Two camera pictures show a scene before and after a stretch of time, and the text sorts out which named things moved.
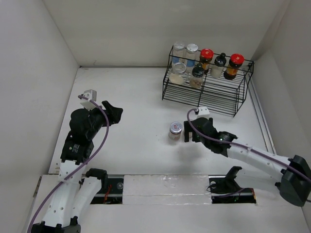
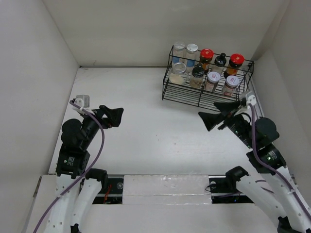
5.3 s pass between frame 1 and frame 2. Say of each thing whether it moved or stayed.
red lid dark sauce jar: stayed
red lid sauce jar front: stayed
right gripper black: moved
